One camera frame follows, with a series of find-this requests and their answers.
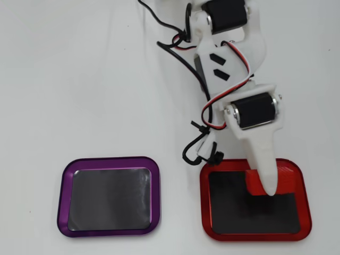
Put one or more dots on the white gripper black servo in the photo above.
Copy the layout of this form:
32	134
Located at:
252	111

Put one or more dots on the red textured block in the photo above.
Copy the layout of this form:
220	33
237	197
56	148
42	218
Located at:
252	183

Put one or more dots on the black screw knob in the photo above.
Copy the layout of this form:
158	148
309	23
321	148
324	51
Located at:
217	158

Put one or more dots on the red metal tray black mat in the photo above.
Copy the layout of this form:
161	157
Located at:
239	217

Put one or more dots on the black zip tie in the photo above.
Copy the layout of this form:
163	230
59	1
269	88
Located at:
200	128

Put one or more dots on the purple metal tray black mat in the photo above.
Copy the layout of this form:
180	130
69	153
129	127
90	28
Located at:
109	197

